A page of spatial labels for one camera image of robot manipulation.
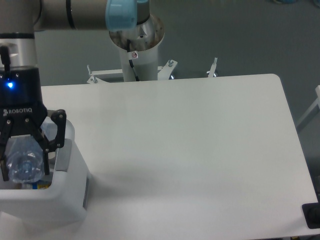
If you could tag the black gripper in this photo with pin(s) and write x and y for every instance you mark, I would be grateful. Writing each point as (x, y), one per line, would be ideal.
(20, 100)

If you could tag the clear plastic water bottle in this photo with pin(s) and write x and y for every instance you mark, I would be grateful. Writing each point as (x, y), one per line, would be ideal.
(27, 154)

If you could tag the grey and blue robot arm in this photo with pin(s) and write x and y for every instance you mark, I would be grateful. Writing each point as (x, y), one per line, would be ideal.
(20, 19)

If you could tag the white plastic trash can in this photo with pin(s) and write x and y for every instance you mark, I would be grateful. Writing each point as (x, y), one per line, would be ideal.
(66, 199)

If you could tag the blue yellow snack packet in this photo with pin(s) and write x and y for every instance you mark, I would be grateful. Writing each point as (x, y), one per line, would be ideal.
(41, 184)

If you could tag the white stand foot left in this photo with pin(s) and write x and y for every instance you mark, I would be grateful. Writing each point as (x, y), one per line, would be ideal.
(104, 76)

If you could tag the white stand foot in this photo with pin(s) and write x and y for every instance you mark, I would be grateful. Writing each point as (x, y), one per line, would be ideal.
(104, 76)
(213, 69)

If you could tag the white stand foot right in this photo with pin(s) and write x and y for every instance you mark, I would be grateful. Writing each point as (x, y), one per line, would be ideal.
(213, 69)

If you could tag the black clamp on table edge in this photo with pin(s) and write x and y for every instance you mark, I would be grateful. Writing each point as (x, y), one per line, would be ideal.
(311, 213)

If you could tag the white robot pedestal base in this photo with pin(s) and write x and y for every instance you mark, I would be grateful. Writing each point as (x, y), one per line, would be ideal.
(139, 49)

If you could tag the white metal frame at right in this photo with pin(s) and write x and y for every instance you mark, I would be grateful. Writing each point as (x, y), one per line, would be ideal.
(310, 113)

